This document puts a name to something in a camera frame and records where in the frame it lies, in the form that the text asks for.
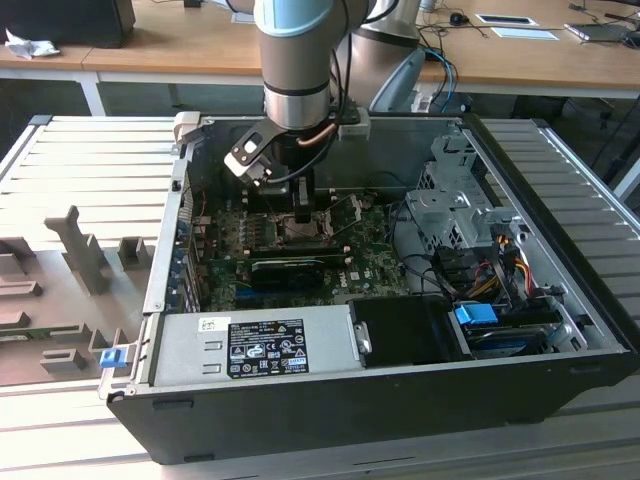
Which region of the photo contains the long wooden desk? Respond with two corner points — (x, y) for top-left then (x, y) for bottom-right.
(0, 0), (640, 100)

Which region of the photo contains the brown parts rack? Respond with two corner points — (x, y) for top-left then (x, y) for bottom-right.
(0, 204), (157, 387)

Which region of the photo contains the blue disk carrier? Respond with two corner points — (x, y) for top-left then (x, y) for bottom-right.
(453, 301), (498, 329)

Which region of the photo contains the grey laptop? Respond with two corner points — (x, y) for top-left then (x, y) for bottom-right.
(564, 21), (634, 46)

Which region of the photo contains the black hard disk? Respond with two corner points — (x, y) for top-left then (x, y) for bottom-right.
(462, 323), (552, 359)

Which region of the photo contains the yellow red wire bundle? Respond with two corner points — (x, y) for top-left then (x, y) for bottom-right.
(469, 248), (532, 302)

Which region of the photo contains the black box on desk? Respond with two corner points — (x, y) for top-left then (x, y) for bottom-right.
(0, 0), (137, 50)

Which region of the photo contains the green motherboard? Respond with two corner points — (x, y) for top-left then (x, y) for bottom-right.
(192, 192), (416, 311)

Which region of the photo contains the grey power supply unit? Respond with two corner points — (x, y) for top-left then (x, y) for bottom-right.
(151, 304), (365, 387)

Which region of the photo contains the white wrist camera on bracket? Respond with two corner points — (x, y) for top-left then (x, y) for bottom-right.
(222, 121), (276, 191)

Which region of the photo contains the CPU socket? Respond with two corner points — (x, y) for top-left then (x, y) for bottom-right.
(268, 210), (335, 247)

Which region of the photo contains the green RAM stick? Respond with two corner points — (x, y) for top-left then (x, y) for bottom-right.
(0, 327), (84, 343)

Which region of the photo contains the black open PC case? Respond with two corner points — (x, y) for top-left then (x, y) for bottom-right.
(97, 112), (640, 466)

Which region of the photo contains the blue cable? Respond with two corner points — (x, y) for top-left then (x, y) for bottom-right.
(424, 47), (460, 114)

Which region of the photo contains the crumpled white paper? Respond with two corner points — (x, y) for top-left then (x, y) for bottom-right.
(4, 27), (62, 61)

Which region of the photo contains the silver drive cage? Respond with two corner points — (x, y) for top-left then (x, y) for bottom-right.
(403, 133), (527, 252)

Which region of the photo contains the black cable loop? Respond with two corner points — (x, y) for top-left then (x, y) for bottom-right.
(399, 252), (452, 297)

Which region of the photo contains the blue case latch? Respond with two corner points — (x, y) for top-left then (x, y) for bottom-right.
(99, 348), (127, 370)

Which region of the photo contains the small white wrist camera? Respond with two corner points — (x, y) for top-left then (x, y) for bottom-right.
(336, 106), (373, 142)

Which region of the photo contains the black graphics card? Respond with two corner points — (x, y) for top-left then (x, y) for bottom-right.
(248, 257), (327, 292)

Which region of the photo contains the pale blue teach pendant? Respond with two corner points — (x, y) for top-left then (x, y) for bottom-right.
(368, 47), (427, 114)

